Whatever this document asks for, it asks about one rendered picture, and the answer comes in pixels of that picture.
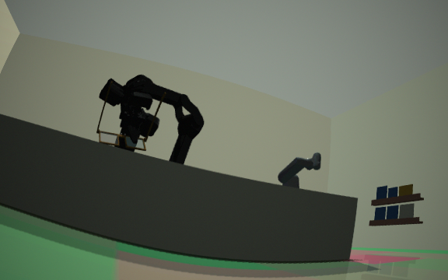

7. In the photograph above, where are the tortoiseshell glasses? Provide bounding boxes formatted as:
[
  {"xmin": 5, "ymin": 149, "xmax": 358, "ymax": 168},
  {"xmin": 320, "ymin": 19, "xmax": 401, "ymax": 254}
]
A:
[{"xmin": 96, "ymin": 81, "xmax": 166, "ymax": 151}]

